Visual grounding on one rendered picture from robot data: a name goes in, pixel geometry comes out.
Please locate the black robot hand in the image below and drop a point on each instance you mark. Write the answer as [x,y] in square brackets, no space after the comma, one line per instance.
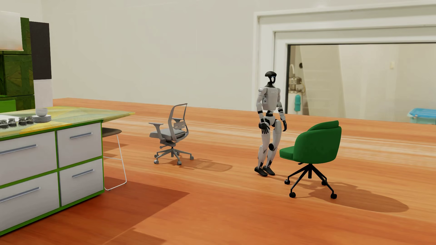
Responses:
[284,125]
[263,127]

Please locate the white left robot leg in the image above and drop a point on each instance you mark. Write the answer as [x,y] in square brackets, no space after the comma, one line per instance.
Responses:
[276,134]

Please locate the white robot leg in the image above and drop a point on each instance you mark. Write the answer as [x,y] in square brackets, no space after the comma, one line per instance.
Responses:
[276,134]
[262,149]

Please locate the white right robot leg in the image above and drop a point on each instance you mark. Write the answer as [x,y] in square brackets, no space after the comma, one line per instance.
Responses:
[262,149]

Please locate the teal bottle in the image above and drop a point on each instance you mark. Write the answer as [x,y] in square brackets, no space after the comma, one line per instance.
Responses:
[297,103]

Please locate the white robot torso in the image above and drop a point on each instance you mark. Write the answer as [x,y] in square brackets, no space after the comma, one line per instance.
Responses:
[270,98]

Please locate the green upholstered swivel chair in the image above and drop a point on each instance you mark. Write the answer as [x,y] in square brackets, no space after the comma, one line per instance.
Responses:
[318,143]

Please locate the metal tank with pipe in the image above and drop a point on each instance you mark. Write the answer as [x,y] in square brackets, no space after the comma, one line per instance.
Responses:
[295,83]

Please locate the black robot head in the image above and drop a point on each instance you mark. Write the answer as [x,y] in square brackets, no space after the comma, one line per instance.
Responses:
[270,75]

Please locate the grey mesh office chair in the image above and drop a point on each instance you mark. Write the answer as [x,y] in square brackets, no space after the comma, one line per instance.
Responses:
[170,133]

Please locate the blue plastic storage bin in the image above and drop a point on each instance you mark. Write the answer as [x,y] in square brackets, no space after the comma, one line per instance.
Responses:
[423,115]

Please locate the small white island drawer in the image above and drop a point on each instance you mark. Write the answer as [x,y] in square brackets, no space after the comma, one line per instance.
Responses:
[81,182]
[79,144]

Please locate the green white kitchen island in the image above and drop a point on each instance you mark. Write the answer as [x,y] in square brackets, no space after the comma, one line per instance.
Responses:
[51,160]

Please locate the stack of white plates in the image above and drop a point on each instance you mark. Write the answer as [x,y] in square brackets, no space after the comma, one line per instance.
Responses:
[42,118]

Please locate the white ceramic bowl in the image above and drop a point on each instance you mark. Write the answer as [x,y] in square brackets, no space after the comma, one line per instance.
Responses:
[41,111]

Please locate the black white tall panel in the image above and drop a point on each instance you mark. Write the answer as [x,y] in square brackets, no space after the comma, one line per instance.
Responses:
[41,61]

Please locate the small glass jar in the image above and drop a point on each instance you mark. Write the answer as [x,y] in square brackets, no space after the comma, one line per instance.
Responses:
[22,121]
[29,120]
[12,122]
[3,124]

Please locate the wide white island drawer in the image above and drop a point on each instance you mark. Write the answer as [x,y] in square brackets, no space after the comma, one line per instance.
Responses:
[27,200]
[24,158]

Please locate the white lamp shade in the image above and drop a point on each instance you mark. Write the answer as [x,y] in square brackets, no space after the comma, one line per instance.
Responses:
[10,30]

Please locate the white door frame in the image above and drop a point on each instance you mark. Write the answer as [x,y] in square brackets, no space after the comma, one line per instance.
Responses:
[269,51]

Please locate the green wall cabinet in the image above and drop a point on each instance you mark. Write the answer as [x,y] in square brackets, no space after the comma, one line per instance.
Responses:
[17,75]

